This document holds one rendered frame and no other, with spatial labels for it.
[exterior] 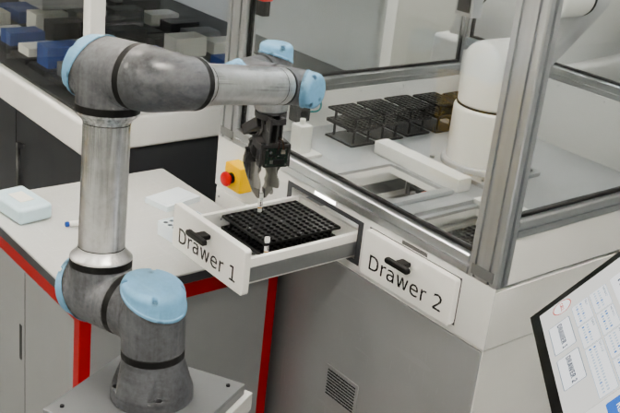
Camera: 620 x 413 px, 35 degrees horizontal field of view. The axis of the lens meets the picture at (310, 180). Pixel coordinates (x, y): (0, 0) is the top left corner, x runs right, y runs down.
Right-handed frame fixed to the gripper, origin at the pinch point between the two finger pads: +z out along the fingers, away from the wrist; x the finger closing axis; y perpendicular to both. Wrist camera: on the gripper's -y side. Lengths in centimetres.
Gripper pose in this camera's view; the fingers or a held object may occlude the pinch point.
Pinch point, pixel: (260, 191)
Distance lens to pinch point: 226.3
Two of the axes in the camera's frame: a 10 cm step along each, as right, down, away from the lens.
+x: 9.2, -0.5, 3.8
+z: -1.0, 9.3, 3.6
